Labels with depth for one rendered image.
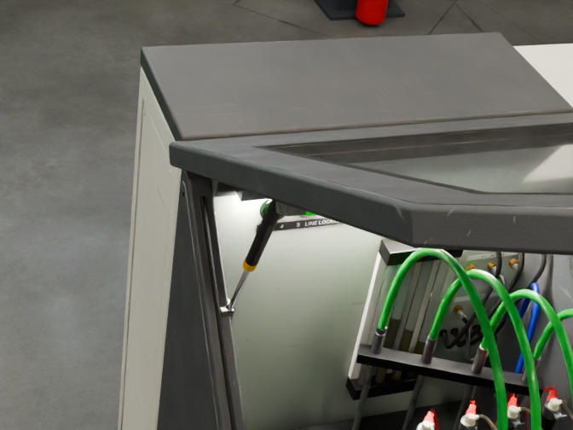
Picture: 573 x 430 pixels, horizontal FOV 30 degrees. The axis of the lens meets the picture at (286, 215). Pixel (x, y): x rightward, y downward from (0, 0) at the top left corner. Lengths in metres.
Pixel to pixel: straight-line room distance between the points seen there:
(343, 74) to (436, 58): 0.20
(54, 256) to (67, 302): 0.24
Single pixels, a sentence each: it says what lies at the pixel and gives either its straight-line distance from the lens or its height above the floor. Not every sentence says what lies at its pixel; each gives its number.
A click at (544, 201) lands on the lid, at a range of 0.87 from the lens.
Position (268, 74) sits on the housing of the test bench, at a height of 1.50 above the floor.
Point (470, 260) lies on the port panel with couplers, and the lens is 1.95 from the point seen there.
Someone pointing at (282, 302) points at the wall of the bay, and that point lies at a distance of 1.84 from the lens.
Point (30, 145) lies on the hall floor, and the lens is 4.26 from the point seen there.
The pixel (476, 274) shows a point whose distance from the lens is 1.69.
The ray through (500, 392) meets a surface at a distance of 1.52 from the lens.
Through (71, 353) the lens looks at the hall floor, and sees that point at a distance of 3.38.
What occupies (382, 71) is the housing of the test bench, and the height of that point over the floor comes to 1.50.
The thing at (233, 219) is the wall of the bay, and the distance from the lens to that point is 1.69.
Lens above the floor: 2.38
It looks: 37 degrees down
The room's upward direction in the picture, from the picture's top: 10 degrees clockwise
